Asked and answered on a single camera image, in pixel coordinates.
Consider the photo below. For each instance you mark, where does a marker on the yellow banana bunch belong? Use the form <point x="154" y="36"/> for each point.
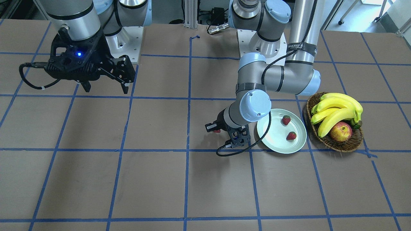
<point x="328" y="109"/>

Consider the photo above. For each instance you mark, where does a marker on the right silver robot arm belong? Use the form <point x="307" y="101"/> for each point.
<point x="83" y="18"/>

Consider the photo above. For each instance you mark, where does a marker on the red apple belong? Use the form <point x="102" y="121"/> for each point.
<point x="341" y="132"/>

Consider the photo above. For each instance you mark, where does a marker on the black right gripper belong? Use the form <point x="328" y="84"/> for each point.
<point x="103" y="55"/>

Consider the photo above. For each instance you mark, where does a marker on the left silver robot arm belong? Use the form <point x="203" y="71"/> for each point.
<point x="255" y="77"/>

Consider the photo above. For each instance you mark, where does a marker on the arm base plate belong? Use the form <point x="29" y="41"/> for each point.
<point x="127" y="42"/>
<point x="254" y="48"/>

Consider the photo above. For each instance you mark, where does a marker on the strawberry plate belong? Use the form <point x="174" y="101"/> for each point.
<point x="291" y="136"/>

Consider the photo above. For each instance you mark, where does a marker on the light green plate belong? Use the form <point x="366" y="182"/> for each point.
<point x="275" y="139"/>

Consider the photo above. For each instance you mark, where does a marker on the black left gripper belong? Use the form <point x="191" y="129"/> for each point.
<point x="221" y="121"/>

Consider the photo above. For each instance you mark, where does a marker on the wicker fruit basket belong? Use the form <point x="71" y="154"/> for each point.
<point x="350" y="145"/>

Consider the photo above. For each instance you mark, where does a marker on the aluminium frame post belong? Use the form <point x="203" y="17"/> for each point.
<point x="190" y="15"/>

